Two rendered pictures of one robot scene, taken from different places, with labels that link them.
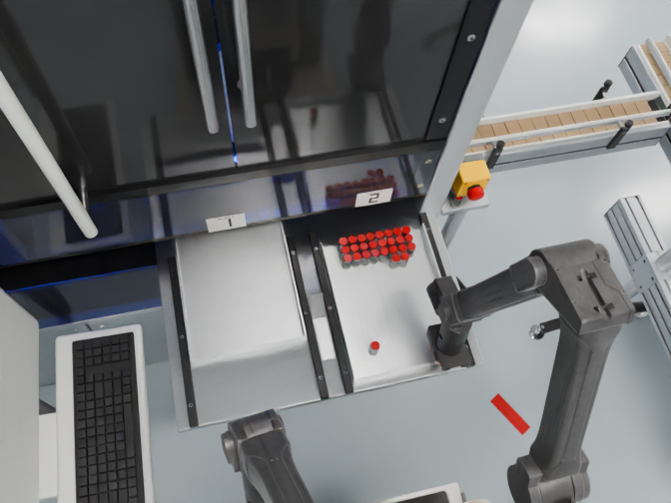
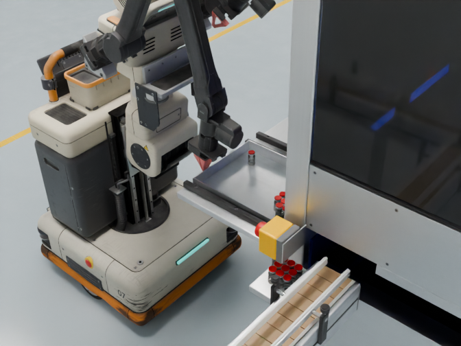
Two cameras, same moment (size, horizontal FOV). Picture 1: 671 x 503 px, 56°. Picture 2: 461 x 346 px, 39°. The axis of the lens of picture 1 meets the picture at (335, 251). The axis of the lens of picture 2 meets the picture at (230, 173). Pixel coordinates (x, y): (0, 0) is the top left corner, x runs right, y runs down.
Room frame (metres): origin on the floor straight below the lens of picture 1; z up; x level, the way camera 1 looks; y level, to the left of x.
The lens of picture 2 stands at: (1.83, -0.93, 2.05)
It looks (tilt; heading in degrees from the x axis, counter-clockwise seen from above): 37 degrees down; 152
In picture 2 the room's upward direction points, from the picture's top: 1 degrees counter-clockwise
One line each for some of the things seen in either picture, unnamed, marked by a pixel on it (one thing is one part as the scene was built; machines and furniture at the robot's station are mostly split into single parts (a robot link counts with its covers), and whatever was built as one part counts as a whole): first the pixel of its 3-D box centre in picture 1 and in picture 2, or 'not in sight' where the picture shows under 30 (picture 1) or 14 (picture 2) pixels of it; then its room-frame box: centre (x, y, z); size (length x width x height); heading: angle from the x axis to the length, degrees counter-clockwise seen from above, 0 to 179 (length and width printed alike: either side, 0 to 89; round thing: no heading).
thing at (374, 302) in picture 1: (389, 298); (265, 184); (0.55, -0.14, 0.90); 0.34 x 0.26 x 0.04; 21
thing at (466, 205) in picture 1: (457, 187); (287, 286); (0.91, -0.29, 0.87); 0.14 x 0.13 x 0.02; 21
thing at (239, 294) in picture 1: (237, 280); not in sight; (0.54, 0.22, 0.90); 0.34 x 0.26 x 0.04; 21
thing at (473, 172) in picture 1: (469, 176); (278, 238); (0.86, -0.29, 0.99); 0.08 x 0.07 x 0.07; 21
